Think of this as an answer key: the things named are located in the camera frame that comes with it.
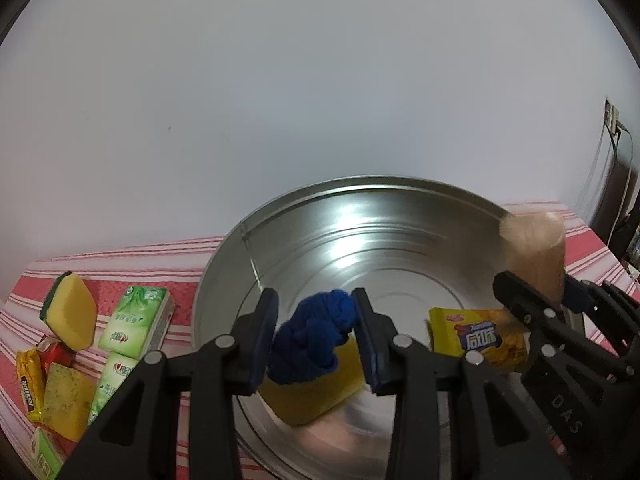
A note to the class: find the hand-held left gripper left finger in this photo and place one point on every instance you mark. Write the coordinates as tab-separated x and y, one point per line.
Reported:
265	332

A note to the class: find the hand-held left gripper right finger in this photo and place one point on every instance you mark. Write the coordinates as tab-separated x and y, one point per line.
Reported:
368	342

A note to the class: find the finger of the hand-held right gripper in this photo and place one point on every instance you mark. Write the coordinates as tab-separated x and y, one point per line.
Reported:
577	295
520	300

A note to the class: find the blue knitted cloth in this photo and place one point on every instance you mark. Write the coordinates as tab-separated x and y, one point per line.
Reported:
310	340

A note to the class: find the brown snack packet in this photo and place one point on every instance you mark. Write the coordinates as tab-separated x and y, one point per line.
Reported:
535	255

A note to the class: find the yellow green scouring sponge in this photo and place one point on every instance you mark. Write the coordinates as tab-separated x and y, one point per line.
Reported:
305	402
75	310

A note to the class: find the round metal basin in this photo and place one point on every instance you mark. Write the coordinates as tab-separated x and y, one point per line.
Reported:
350	240

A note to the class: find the yellow snack packet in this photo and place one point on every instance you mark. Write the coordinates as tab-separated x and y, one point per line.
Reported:
475	335

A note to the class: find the dark furniture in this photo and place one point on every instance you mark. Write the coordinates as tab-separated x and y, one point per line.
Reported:
607	210

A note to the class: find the green tissue pack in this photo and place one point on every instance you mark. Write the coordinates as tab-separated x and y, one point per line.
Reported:
135	317
112	385

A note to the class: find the red striped tablecloth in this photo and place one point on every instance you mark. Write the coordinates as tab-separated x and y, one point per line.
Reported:
125	265

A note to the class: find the speckled yellow sponge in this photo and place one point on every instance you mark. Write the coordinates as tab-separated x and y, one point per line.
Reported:
67	400

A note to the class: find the red snack packet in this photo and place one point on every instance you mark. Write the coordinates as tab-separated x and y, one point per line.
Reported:
57	355

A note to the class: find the yellow candy bar packet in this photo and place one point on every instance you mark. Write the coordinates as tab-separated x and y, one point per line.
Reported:
29	385

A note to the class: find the small light green packet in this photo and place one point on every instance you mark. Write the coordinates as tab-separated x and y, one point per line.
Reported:
45	455

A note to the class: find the wall power outlet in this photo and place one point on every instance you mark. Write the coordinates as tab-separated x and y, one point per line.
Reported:
612	116

